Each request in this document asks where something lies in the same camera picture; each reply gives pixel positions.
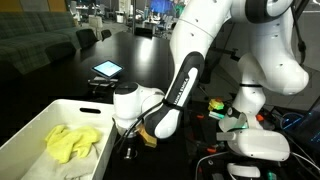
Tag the green plaid sofa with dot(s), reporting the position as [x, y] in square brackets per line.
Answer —
[23, 30]

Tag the small orange object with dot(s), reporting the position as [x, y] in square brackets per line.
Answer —
[260, 117]
[199, 117]

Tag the black boom bar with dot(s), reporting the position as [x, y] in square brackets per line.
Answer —
[223, 50]

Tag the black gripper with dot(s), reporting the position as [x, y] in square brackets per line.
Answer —
[130, 142]

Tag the white floor lamp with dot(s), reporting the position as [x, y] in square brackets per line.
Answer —
[95, 21]

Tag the teal flat object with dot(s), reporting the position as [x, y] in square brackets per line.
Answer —
[216, 115]

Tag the white terry cloth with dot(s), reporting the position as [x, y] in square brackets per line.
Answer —
[76, 166]

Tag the tablet with bright screen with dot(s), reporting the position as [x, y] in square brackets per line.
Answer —
[107, 69]

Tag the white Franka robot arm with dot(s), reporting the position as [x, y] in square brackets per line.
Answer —
[276, 50]

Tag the blue background screen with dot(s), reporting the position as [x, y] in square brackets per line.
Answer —
[160, 6]

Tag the colourful toy block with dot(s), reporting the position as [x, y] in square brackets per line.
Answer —
[216, 105]

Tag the yellow microfibre cloth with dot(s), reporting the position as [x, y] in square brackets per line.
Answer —
[71, 141]

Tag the white plastic box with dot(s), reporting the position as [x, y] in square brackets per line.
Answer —
[36, 130]

